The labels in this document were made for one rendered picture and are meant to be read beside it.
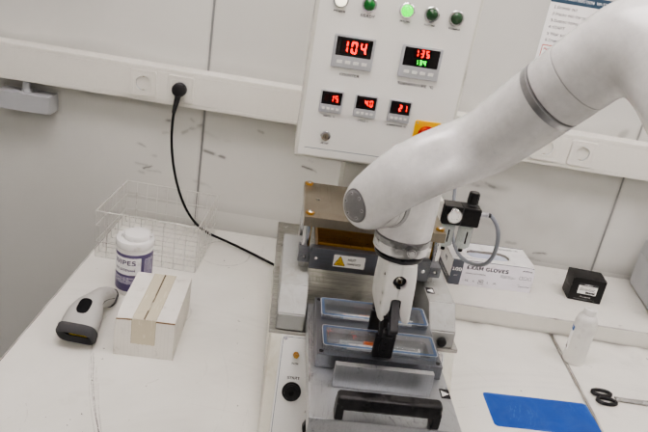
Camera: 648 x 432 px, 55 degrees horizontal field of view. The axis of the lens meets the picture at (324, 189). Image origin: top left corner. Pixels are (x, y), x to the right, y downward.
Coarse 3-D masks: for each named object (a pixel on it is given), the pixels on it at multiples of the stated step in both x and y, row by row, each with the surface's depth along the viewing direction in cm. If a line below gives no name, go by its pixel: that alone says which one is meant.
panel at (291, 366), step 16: (288, 336) 112; (288, 352) 112; (304, 352) 112; (288, 368) 111; (304, 368) 112; (288, 384) 111; (304, 384) 112; (288, 400) 111; (304, 400) 111; (272, 416) 111; (288, 416) 111; (304, 416) 111
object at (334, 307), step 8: (328, 304) 108; (336, 304) 109; (344, 304) 109; (352, 304) 109; (360, 304) 110; (368, 304) 110; (328, 312) 106; (336, 312) 106; (344, 312) 106; (352, 312) 107; (360, 312) 107; (368, 312) 108; (416, 312) 110; (400, 320) 107; (416, 320) 108; (424, 320) 108
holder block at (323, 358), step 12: (336, 324) 104; (348, 324) 105; (360, 324) 106; (432, 336) 106; (324, 360) 97; (336, 360) 97; (348, 360) 97; (360, 360) 97; (372, 360) 97; (384, 360) 97; (396, 360) 98; (408, 360) 98; (420, 360) 99
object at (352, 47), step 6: (342, 42) 125; (348, 42) 125; (354, 42) 125; (360, 42) 125; (366, 42) 125; (342, 48) 125; (348, 48) 125; (354, 48) 125; (360, 48) 125; (366, 48) 125; (348, 54) 126; (354, 54) 126; (360, 54) 126; (366, 54) 126
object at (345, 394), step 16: (336, 400) 87; (352, 400) 86; (368, 400) 86; (384, 400) 86; (400, 400) 87; (416, 400) 87; (432, 400) 88; (336, 416) 87; (400, 416) 87; (416, 416) 87; (432, 416) 87
